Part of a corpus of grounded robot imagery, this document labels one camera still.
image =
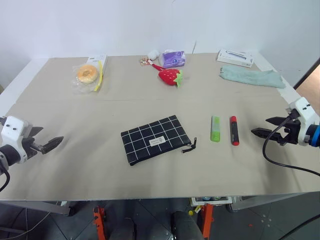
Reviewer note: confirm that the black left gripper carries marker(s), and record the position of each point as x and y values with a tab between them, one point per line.
33	147

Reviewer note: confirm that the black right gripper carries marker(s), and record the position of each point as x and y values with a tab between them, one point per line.
290	132

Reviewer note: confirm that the black checked pencil pouch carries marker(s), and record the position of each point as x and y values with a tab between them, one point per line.
152	140

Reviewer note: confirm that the red black marker pen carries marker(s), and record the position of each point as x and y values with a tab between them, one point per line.
234	131

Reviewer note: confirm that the green highlighter pen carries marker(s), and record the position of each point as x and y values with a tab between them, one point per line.
215	128

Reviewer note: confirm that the light green cloth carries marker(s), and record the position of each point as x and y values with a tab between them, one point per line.
250	77

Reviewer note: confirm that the beige table cover sheet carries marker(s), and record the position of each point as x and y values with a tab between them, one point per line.
100	120

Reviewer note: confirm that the toy donut in plastic bag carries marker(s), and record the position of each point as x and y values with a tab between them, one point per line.
86	74

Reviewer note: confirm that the white flat product box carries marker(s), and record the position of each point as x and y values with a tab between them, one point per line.
235	58

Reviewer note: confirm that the white tray under table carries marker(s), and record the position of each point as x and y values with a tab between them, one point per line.
211	199

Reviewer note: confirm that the white yellow flat package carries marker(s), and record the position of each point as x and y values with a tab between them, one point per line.
98	60

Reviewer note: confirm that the orange black metal clamp stand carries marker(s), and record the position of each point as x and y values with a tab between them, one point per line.
99	222
207	220

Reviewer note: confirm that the red strawberry plush toy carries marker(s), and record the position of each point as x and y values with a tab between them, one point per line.
169	77

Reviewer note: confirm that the small yellow ball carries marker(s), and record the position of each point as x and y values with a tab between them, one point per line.
190	212

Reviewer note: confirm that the purple tissue pack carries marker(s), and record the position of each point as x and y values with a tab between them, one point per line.
173	59

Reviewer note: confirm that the dark rounded shape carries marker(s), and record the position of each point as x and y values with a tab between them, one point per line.
185	226

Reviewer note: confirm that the white crumpled tissue ball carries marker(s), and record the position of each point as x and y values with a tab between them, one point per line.
153	54

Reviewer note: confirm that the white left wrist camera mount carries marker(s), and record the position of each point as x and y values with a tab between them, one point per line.
12	132

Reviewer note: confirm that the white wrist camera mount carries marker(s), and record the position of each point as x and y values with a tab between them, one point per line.
303	112
12	132

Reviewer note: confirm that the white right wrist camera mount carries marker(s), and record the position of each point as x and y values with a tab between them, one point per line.
303	112

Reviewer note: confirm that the grey metal table frame bar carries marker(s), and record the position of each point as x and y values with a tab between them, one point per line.
35	207
275	200

